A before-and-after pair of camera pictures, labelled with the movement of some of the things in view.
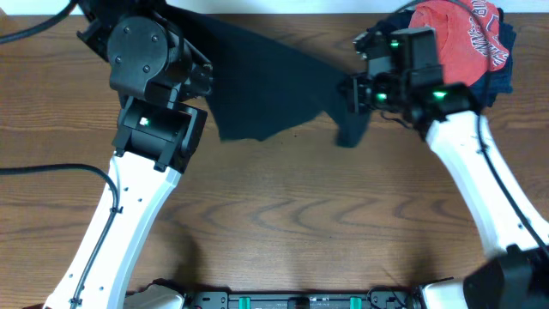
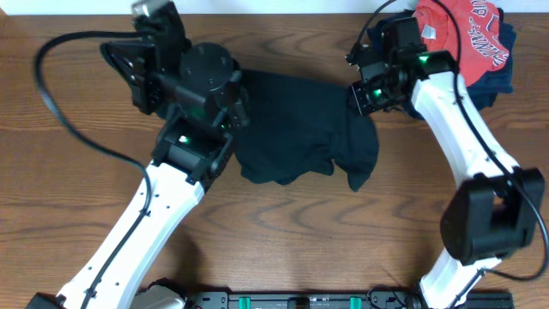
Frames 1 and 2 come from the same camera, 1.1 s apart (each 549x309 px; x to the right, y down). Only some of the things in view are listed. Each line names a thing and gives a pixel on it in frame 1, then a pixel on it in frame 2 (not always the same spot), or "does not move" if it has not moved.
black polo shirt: [265, 80] -> [295, 129]
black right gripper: [354, 92] does not move
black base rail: [387, 299] does not move
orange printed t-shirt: [467, 39] does not move
